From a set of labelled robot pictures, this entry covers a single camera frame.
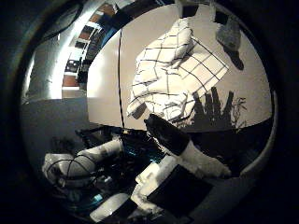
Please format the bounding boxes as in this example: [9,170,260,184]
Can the white black checked cloth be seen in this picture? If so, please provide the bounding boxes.
[125,18,231,123]

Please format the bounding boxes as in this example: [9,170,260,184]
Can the shelf with orange boxes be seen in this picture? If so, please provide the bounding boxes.
[61,3,117,91]

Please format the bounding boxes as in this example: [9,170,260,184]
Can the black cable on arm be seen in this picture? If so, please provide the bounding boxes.
[46,158,98,185]

